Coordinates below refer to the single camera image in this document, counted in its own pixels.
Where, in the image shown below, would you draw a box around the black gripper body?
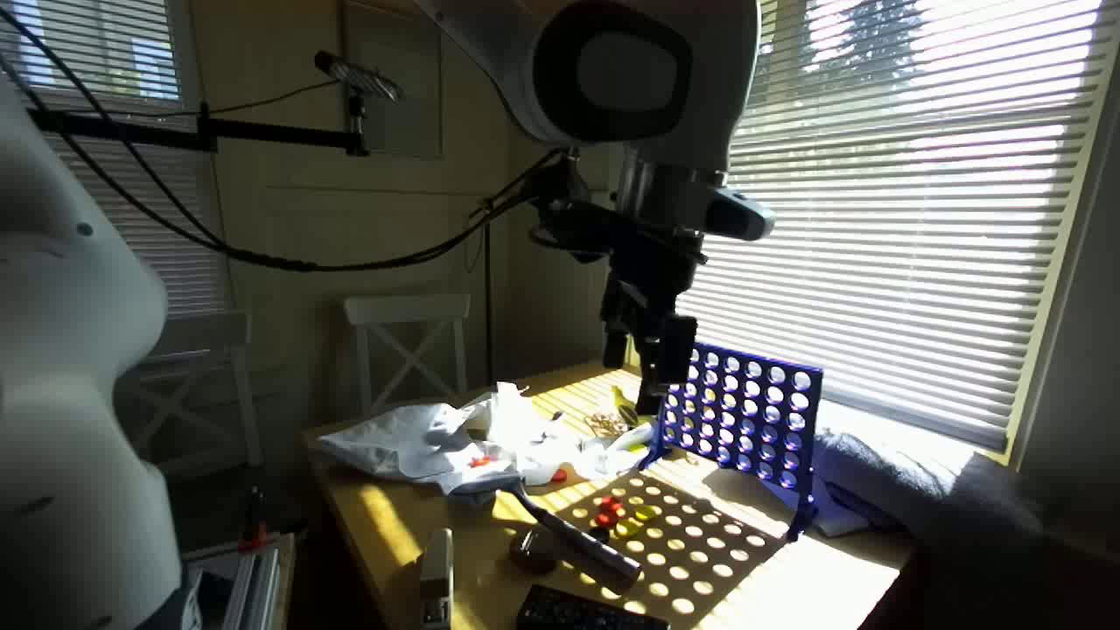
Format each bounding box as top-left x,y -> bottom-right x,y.
595,221 -> 710,352

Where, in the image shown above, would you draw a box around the crumpled white cloth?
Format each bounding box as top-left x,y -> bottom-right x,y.
313,378 -> 657,501

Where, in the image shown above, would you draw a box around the blue striped folded cloth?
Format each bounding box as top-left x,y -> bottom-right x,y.
808,425 -> 1052,539

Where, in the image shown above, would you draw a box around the yellow snack packet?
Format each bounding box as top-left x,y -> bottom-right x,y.
609,382 -> 657,455

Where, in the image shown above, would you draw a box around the blue connect four grid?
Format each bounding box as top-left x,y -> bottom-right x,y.
644,338 -> 825,543

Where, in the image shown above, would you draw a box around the white cross-back chair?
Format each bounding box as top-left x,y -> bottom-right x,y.
114,307 -> 266,471
341,289 -> 477,420

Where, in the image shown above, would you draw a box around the small dark bowl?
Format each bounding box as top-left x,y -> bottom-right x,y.
511,526 -> 568,579

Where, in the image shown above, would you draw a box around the large white window blinds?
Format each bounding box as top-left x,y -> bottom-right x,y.
675,0 -> 1120,455

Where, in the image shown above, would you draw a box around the small white window blinds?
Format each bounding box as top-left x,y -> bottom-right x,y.
0,0 -> 233,322

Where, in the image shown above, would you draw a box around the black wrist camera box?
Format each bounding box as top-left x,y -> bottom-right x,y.
698,187 -> 776,244

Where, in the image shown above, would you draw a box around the long black cable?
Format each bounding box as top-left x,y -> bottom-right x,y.
0,4 -> 574,281

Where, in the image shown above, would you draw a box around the black camera boom stand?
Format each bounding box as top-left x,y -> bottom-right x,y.
23,46 -> 401,161

